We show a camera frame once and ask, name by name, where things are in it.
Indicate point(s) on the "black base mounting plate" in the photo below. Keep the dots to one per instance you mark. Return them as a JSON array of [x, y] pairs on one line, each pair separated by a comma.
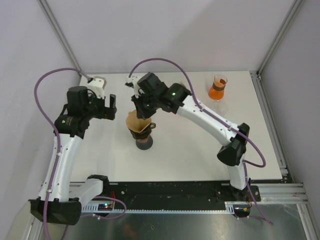
[[177, 193]]

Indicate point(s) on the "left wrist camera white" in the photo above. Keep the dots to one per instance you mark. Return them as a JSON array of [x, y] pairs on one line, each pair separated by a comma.
[[97, 84]]

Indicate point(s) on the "grey carafe with red rim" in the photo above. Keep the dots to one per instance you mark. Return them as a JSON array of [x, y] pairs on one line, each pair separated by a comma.
[[144, 144]]

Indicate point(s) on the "brown paper coffee filter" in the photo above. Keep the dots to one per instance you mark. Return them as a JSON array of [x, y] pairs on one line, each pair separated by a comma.
[[136, 124]]

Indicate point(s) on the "olive green plastic dripper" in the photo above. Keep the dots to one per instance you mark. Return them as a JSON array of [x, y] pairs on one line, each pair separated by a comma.
[[144, 133]]

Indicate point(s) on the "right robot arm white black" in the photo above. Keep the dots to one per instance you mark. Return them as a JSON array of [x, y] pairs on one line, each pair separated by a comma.
[[151, 94]]

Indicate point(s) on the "aluminium frame post left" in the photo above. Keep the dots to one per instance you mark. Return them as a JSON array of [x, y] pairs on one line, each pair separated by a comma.
[[52, 20]]

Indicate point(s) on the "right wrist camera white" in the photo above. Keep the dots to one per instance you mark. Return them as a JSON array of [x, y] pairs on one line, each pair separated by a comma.
[[132, 82]]

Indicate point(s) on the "aluminium frame post right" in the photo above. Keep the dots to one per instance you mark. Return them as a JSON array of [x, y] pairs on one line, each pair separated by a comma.
[[281, 33]]

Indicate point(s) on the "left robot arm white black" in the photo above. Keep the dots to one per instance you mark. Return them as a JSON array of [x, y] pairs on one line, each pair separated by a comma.
[[55, 203]]

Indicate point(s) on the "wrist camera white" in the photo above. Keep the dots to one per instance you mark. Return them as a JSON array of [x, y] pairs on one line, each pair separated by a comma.
[[132, 82], [97, 84]]

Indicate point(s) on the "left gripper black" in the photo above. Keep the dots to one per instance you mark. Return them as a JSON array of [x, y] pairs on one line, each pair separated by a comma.
[[106, 112]]

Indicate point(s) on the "aluminium frame rail right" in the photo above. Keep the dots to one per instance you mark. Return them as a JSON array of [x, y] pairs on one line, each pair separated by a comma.
[[285, 190]]

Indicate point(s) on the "aluminium frame post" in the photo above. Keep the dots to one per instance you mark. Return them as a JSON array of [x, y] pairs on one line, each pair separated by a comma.
[[52, 20], [281, 33]]

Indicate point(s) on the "grey slotted cable duct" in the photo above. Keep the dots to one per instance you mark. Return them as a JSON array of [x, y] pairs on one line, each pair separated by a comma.
[[106, 207]]

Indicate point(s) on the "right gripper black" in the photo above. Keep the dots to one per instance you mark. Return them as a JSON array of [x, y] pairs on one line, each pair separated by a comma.
[[141, 112]]

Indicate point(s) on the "glass beaker with orange contents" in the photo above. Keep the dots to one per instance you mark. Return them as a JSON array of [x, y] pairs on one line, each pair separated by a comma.
[[217, 89]]

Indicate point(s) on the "clear plastic dripper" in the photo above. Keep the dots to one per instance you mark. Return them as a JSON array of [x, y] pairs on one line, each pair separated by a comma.
[[220, 107]]

